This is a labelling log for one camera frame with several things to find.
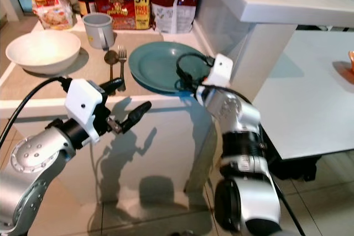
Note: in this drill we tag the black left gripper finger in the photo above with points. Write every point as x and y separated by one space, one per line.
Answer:
113 85
138 114

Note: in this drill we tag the teal plate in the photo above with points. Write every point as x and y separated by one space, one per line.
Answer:
157 64

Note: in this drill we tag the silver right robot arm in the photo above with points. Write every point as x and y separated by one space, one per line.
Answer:
240 117

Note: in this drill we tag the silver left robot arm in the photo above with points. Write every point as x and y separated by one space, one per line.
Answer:
33 192

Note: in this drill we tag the metal fork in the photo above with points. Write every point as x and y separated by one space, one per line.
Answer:
121 59

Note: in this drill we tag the dark metal spoon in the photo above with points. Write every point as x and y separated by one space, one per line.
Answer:
111 57

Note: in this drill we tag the grey mug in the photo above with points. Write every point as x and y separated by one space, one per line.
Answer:
97 29

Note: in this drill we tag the white ceramic bowl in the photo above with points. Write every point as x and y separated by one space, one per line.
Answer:
43 51

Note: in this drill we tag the red noodle multipack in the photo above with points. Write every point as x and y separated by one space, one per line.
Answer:
121 6

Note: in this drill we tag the red and white food bag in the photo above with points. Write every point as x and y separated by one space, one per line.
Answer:
171 4

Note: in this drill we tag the orange and white snack bag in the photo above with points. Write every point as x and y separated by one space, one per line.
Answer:
52 4

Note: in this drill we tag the white kitchen island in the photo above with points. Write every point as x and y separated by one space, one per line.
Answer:
260 4

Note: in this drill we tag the white table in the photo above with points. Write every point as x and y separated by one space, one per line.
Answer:
304 98

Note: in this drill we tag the orange object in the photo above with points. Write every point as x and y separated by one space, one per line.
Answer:
351 62

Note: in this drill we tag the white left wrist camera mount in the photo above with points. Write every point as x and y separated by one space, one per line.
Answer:
83 103

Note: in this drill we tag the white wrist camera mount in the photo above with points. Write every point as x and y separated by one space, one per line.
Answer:
221 70
83 103

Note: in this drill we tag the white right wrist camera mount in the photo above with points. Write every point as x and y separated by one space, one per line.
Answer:
221 70

